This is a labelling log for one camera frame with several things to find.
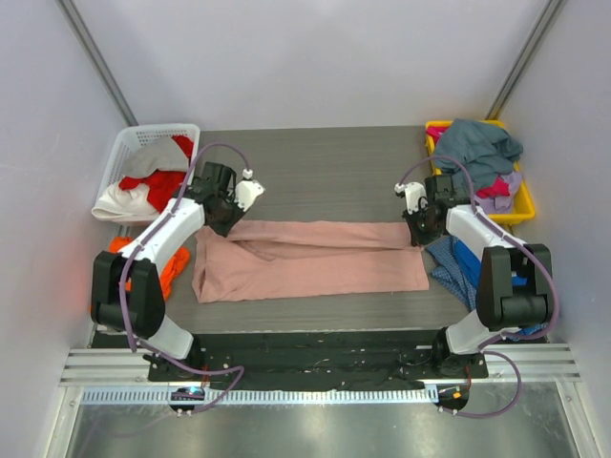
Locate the pink printed t shirt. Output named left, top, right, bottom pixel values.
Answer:
left=192, top=220, right=429, bottom=303

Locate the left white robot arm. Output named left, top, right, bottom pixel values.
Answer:
left=91, top=162, right=264, bottom=381

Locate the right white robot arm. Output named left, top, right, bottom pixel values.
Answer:
left=394, top=175, right=558, bottom=377

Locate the blue checkered shirt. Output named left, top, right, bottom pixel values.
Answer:
left=425, top=236, right=526, bottom=341

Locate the blue folded t shirt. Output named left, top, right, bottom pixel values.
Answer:
left=452, top=237, right=545, bottom=335

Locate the orange folded t shirt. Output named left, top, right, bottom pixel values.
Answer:
left=108, top=237, right=191, bottom=303

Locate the red cloth in basket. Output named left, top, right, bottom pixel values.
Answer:
left=119, top=135, right=194, bottom=212

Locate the lilac cloth in bin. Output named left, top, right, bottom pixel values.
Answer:
left=475, top=171, right=523, bottom=215

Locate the magenta cloth in bin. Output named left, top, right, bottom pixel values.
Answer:
left=426, top=125, right=519, bottom=200

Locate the grey cloth in basket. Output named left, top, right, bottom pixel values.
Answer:
left=121, top=137, right=189, bottom=178

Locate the white cloth in basket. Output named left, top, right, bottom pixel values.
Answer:
left=91, top=182, right=159, bottom=225

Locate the yellow plastic bin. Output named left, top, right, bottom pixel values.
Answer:
left=425, top=120, right=536, bottom=226

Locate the white plastic basket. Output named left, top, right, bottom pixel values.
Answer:
left=96, top=123, right=200, bottom=200

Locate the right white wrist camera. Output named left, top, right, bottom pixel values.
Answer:
left=394, top=181, right=426, bottom=215

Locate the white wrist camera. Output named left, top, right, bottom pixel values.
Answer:
left=394, top=181, right=426, bottom=215
left=234, top=169, right=265, bottom=213

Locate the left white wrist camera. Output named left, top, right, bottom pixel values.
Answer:
left=234, top=169, right=265, bottom=213

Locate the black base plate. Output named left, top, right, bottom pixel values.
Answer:
left=93, top=327, right=491, bottom=390

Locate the white slotted cable duct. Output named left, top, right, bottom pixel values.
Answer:
left=80, top=385, right=438, bottom=406

